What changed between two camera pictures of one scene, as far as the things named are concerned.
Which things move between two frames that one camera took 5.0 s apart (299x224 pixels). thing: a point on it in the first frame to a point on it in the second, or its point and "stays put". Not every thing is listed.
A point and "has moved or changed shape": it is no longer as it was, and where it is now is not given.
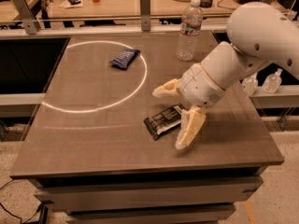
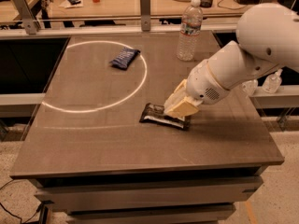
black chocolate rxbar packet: x=163 y=121 has moved or changed shape
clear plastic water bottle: x=191 y=31 stays put
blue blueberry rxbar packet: x=124 y=58 stays put
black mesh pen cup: x=206 y=0 stays put
